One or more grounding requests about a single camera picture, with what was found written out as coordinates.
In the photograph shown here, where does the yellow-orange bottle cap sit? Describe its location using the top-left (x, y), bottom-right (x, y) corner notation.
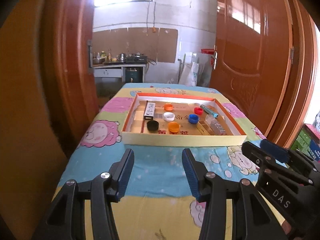
top-left (168, 121), bottom-right (180, 133)

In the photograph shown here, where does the white plastic sack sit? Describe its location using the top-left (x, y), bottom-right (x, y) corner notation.
top-left (178, 62), bottom-right (199, 87)

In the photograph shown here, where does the brown wooden door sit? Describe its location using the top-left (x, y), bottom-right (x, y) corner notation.
top-left (210, 0), bottom-right (318, 147)

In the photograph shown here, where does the colourful cartoon tablecloth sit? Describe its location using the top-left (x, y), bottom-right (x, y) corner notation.
top-left (59, 83), bottom-right (264, 239)

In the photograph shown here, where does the light blue lighter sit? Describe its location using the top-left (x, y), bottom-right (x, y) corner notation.
top-left (200, 105), bottom-right (219, 118)

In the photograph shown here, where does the gold white slim box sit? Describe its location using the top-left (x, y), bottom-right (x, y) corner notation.
top-left (196, 121), bottom-right (214, 135)

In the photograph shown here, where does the white bottle cap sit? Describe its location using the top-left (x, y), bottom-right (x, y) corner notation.
top-left (163, 112), bottom-right (175, 122)

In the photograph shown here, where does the green cardboard carton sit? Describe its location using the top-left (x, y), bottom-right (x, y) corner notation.
top-left (290, 124), bottom-right (320, 162)

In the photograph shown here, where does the shallow cardboard box tray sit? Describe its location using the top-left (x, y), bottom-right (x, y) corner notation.
top-left (121, 93), bottom-right (247, 147)

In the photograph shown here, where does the black bottle cap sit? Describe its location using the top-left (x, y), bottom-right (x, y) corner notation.
top-left (147, 120), bottom-right (159, 132)

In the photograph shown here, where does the orange bottle cap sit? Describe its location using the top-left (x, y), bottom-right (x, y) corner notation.
top-left (164, 103), bottom-right (174, 112)

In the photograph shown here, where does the red bottle cap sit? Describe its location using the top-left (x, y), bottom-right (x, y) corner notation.
top-left (194, 107), bottom-right (204, 115)

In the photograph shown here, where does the black gas stove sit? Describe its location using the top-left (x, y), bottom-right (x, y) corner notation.
top-left (125, 54), bottom-right (148, 64)

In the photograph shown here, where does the white printed small box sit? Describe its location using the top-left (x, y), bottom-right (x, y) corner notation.
top-left (144, 102), bottom-right (156, 120)

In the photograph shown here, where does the kitchen counter cabinet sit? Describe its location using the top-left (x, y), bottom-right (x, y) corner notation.
top-left (93, 63), bottom-right (148, 83)

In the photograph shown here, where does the blue bottle cap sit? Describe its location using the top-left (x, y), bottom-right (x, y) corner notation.
top-left (188, 114), bottom-right (200, 124)

